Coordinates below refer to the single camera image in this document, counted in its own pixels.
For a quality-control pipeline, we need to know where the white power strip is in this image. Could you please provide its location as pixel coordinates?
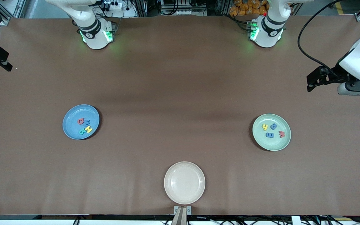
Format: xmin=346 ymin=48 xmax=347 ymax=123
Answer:
xmin=100 ymin=0 xmax=125 ymax=11

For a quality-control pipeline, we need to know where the orange bag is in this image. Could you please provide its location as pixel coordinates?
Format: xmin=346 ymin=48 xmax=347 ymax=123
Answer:
xmin=229 ymin=0 xmax=269 ymax=16

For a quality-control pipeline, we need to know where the metal bracket plate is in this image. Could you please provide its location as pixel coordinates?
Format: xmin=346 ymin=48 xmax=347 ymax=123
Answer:
xmin=174 ymin=205 xmax=192 ymax=216

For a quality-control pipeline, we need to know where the tan metal post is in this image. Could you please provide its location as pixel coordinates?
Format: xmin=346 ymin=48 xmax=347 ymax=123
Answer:
xmin=171 ymin=207 xmax=188 ymax=225

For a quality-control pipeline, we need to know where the black cable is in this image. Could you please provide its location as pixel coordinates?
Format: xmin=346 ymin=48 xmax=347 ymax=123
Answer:
xmin=297 ymin=0 xmax=344 ymax=77

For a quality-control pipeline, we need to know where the green plate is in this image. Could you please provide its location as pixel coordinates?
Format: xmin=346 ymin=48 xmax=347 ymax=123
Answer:
xmin=252 ymin=113 xmax=292 ymax=152

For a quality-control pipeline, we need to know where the beige plate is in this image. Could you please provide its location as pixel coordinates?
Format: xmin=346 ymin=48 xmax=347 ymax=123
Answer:
xmin=164 ymin=161 xmax=206 ymax=205

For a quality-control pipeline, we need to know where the blue plate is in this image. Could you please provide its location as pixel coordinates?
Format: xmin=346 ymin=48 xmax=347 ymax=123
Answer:
xmin=62 ymin=104 xmax=100 ymax=140

